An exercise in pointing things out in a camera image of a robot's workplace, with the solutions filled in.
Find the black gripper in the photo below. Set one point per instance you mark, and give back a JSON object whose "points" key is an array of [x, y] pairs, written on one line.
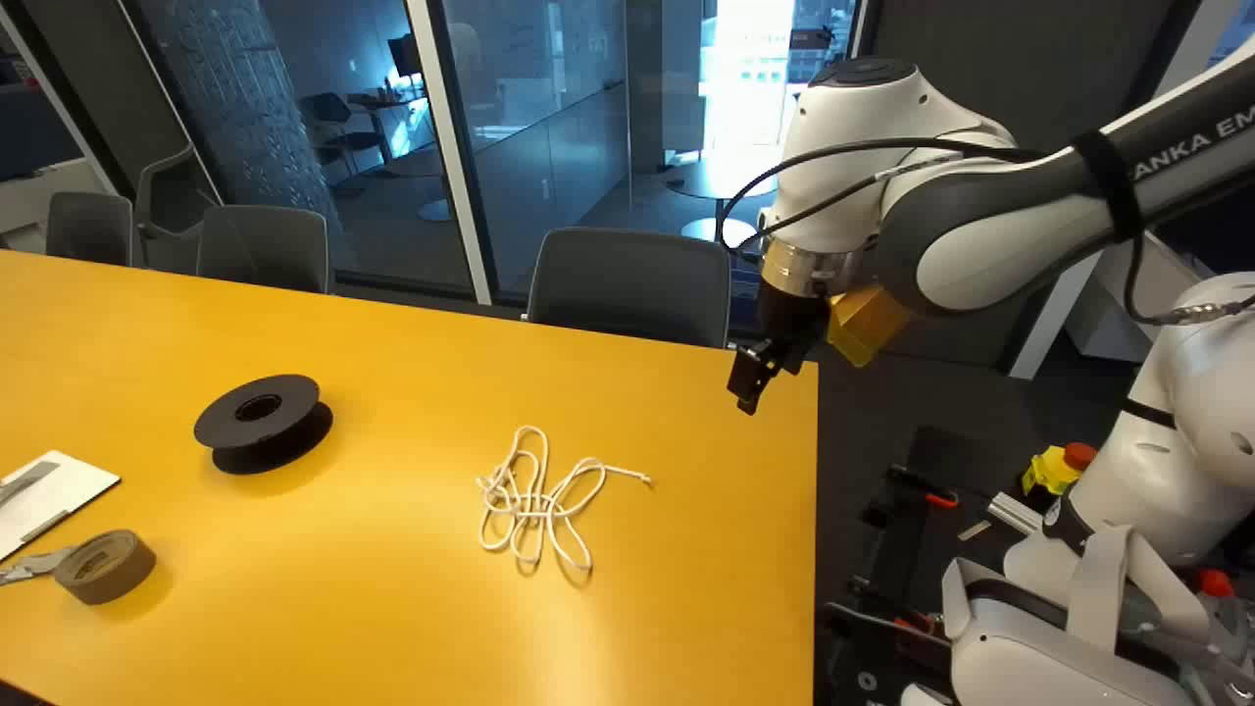
{"points": [[790, 330]]}

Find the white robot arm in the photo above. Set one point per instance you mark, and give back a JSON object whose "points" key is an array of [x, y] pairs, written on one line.
{"points": [[961, 219]]}

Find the grey chair near gripper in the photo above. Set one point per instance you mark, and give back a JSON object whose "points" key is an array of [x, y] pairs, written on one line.
{"points": [[633, 283]]}

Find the white round table outside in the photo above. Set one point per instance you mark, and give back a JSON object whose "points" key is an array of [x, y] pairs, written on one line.
{"points": [[717, 231]]}

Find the yellow red emergency button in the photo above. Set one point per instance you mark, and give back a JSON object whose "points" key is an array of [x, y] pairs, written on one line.
{"points": [[1055, 467]]}

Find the white VR headset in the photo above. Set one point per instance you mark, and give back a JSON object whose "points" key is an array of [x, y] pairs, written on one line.
{"points": [[1124, 629]]}

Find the black filament spool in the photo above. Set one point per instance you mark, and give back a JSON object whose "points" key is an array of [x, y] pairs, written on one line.
{"points": [[266, 424]]}

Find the grey chair middle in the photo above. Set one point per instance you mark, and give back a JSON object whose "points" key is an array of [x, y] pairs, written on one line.
{"points": [[266, 244]]}

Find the grey chair far left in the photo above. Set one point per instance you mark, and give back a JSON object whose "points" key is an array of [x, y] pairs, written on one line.
{"points": [[93, 224]]}

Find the grey tape roll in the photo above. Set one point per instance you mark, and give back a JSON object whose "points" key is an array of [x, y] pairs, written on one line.
{"points": [[94, 571]]}

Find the white paper sheet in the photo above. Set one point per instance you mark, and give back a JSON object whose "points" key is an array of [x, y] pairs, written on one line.
{"points": [[45, 492]]}

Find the yellow wrist camera box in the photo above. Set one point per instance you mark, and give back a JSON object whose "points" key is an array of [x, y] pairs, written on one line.
{"points": [[863, 322]]}

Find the black clamp with red handle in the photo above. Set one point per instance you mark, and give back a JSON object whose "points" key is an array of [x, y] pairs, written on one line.
{"points": [[906, 539]]}

